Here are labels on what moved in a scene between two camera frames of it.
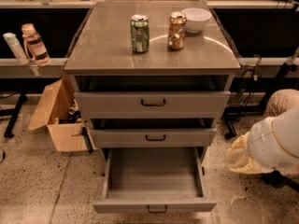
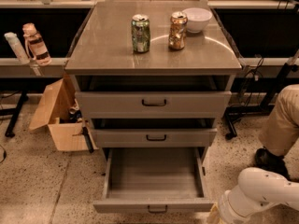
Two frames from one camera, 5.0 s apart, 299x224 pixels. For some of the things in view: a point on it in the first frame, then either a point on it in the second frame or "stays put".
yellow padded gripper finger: (238, 158) → (214, 216)
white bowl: (196, 19) stays put
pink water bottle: (35, 46) stays put
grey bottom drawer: (154, 180) stays put
